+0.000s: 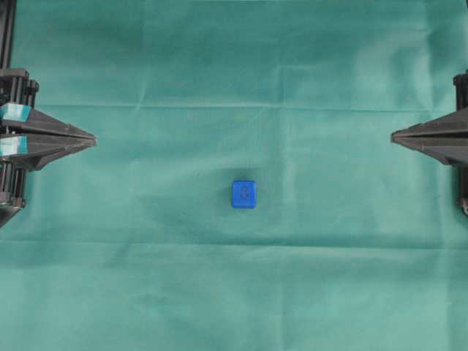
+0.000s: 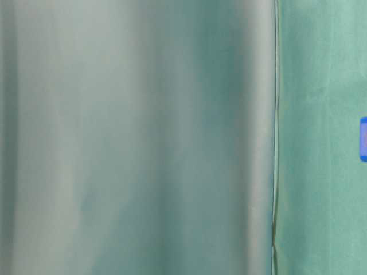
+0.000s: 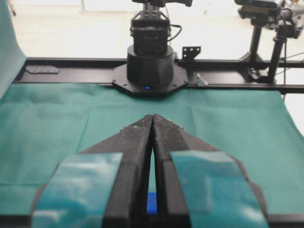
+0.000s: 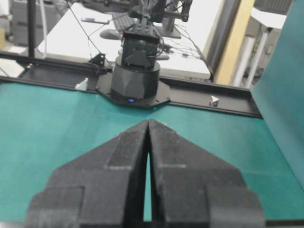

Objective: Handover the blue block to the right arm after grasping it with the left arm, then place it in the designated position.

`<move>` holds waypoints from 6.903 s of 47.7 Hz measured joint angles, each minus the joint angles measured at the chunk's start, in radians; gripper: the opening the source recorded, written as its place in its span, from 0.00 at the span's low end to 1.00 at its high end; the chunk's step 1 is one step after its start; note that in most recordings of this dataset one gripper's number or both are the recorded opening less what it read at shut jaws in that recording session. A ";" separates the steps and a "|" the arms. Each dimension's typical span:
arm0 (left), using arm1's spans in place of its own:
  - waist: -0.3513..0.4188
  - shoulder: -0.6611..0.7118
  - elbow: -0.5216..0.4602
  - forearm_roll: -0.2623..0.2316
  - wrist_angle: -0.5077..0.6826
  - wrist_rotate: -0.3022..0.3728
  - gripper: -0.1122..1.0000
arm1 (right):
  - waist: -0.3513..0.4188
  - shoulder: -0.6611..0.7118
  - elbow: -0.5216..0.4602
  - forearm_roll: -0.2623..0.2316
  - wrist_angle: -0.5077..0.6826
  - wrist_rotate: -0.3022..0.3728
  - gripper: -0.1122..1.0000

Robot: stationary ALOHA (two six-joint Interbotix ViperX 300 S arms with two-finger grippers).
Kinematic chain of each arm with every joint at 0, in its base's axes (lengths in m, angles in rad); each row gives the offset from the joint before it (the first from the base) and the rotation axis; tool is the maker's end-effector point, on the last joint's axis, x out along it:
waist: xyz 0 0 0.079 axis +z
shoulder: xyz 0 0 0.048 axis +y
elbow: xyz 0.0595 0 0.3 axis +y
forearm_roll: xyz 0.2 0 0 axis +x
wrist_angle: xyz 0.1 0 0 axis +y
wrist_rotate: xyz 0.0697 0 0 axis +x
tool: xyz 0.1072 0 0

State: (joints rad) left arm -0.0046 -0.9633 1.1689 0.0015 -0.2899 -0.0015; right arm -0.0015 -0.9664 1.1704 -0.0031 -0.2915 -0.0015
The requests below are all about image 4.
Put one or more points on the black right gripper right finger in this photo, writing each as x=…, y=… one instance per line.
x=193, y=188

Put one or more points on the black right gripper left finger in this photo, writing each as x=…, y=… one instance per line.
x=103, y=188

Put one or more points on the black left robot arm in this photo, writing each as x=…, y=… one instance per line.
x=135, y=78

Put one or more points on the white plastic clip right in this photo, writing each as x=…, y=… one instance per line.
x=214, y=101

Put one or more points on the white plastic clip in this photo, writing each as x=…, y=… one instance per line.
x=214, y=101
x=82, y=86

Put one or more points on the white plastic clip left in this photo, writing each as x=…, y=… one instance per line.
x=82, y=86

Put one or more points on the green backdrop sheet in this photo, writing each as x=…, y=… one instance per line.
x=279, y=94

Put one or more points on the grey computer mouse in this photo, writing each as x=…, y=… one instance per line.
x=110, y=34

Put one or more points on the black monitor stand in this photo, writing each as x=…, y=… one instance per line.
x=168, y=29

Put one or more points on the white desk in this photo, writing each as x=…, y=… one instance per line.
x=74, y=40

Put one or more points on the smartphone on desk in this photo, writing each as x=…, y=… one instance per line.
x=93, y=20

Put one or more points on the black computer keyboard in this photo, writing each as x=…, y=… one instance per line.
x=122, y=21

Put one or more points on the grey cabinet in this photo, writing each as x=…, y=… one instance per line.
x=54, y=10

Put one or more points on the black aluminium frame rail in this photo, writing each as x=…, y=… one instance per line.
x=62, y=74

